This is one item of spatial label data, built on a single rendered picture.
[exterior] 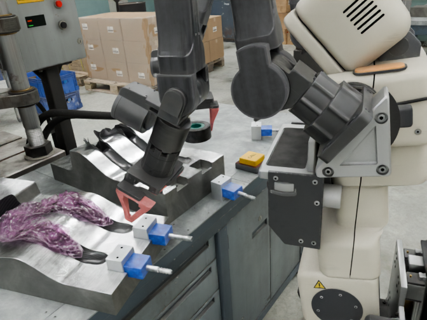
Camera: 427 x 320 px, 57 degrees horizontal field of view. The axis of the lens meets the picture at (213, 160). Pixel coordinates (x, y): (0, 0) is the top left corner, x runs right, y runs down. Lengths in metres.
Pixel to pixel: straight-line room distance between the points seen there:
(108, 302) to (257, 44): 0.55
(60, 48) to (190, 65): 1.25
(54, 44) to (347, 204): 1.34
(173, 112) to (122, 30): 4.50
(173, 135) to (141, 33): 4.24
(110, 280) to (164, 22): 0.50
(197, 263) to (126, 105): 0.66
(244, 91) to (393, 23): 0.25
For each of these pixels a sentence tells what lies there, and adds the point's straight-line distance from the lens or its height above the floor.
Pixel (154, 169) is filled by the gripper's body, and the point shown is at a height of 1.09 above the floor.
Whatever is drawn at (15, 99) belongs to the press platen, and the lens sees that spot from 1.55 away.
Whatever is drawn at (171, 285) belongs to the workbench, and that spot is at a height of 0.62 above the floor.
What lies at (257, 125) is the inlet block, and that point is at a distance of 1.47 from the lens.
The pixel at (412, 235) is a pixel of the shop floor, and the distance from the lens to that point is 2.45.
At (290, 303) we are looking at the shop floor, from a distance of 1.93.
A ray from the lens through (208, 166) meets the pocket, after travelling 1.14.
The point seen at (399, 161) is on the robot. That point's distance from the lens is 0.76.
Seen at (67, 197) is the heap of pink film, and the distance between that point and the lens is 1.00.
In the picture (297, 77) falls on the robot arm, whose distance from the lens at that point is 0.54.
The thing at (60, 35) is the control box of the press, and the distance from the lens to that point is 1.79.
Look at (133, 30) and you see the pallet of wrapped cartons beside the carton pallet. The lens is 4.94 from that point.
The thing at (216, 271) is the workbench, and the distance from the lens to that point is 1.31.
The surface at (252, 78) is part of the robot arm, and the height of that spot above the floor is 1.25.
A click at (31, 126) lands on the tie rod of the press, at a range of 1.60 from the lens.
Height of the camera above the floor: 1.39
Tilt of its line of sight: 26 degrees down
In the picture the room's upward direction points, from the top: 4 degrees counter-clockwise
